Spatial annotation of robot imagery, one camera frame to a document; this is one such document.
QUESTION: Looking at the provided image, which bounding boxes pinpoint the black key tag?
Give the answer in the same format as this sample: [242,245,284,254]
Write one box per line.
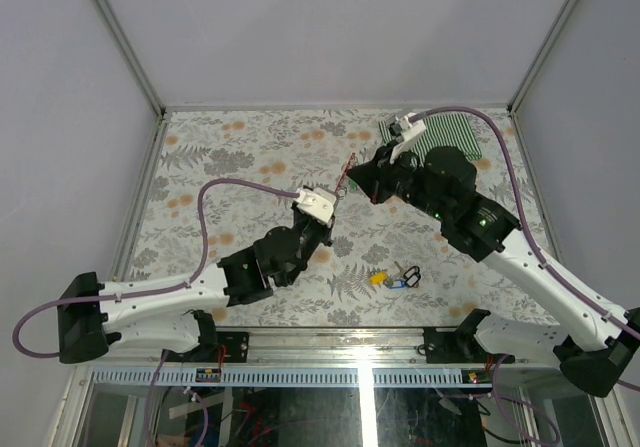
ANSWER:
[403,266,420,279]
[403,273,421,288]

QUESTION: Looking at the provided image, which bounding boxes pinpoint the yellow key tag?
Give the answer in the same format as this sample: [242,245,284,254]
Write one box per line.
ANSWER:
[369,271,389,285]

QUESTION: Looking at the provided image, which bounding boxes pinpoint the blue key tag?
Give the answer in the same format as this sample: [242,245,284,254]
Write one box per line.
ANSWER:
[389,279,406,289]

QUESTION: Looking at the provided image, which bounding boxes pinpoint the aluminium front rail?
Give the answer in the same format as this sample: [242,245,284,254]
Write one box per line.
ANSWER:
[99,326,501,368]

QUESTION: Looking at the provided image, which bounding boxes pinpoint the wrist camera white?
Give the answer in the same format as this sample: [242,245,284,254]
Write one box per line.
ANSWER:
[385,110,427,164]
[294,187,338,228]

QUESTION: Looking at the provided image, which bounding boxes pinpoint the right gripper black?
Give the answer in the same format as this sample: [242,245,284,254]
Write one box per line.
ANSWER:
[346,140,450,222]

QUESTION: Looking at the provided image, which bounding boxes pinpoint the metal key holder red handle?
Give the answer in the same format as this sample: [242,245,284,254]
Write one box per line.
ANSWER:
[334,152,356,195]

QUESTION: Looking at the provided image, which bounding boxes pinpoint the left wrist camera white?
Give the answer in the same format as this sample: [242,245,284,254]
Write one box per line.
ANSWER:
[294,187,338,228]

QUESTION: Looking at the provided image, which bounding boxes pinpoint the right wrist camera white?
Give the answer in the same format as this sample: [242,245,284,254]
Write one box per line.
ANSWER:
[385,110,427,164]

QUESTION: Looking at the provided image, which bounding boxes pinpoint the black key tag upper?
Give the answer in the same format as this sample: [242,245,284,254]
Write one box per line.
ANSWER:
[403,266,420,279]

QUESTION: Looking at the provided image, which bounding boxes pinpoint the black key tag lower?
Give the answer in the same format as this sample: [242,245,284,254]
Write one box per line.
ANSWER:
[403,273,421,288]

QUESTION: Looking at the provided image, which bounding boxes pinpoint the green white striped cloth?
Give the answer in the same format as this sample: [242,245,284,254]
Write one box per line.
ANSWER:
[378,111,483,163]

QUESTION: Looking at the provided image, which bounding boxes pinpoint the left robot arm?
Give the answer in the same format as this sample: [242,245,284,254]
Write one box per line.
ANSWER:
[57,203,335,364]

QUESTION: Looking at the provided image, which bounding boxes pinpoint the white slotted cable duct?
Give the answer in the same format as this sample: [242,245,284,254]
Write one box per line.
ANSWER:
[92,366,491,389]

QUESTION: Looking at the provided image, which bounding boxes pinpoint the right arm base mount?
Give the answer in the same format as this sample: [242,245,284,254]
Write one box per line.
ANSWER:
[415,309,490,364]

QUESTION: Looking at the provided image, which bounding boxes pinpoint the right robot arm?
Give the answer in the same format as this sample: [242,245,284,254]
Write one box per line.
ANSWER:
[346,146,639,398]

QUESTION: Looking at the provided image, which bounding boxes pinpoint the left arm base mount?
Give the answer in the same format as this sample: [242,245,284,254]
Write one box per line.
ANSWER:
[196,331,250,364]

